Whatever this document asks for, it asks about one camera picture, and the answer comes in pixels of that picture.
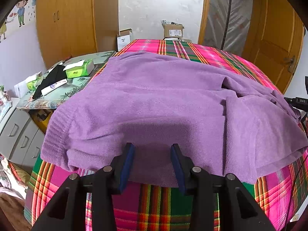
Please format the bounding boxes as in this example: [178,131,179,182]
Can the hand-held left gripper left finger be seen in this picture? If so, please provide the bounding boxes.
[31,142,135,231]

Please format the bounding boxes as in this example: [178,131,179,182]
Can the white tube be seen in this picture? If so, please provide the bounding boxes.
[41,78,68,95]

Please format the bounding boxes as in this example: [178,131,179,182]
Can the wooden door frame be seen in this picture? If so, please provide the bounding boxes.
[198,0,211,45]

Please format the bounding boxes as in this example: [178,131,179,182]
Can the brown cardboard box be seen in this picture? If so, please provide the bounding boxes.
[162,20,184,39]

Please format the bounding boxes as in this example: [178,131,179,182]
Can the cartoon wall poster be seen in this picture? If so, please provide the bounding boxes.
[0,0,38,44]

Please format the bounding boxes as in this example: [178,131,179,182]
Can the metal door handle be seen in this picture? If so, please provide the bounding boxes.
[283,56,296,73]

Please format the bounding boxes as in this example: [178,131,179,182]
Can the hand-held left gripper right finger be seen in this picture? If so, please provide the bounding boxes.
[170,143,277,231]

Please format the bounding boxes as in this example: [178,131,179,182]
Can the patterned side table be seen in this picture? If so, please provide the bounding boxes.
[16,50,116,110]

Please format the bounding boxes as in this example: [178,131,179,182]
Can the grey drawer cabinet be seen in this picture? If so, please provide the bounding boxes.
[0,98,45,166]

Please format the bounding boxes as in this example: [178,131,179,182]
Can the large green tissue pack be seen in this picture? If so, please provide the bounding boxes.
[63,59,95,79]

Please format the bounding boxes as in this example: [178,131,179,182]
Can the wooden wardrobe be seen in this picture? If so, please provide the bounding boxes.
[36,0,119,69]

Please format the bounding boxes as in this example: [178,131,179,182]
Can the purple fleece pants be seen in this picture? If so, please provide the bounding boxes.
[40,52,308,188]

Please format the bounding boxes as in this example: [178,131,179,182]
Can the white cardboard box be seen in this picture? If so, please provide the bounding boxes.
[117,28,133,52]

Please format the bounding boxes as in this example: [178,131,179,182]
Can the small green tissue pack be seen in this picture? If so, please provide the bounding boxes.
[26,72,43,90]

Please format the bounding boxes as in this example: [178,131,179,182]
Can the grey plastic zip curtain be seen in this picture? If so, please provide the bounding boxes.
[203,0,253,56]

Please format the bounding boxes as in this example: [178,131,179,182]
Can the pink green plaid bed sheet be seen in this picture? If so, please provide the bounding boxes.
[24,38,308,231]

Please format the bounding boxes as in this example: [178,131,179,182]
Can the black cloth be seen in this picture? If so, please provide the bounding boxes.
[32,65,68,99]

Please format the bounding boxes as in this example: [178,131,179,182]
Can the wooden door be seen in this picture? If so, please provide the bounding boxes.
[242,0,305,94]

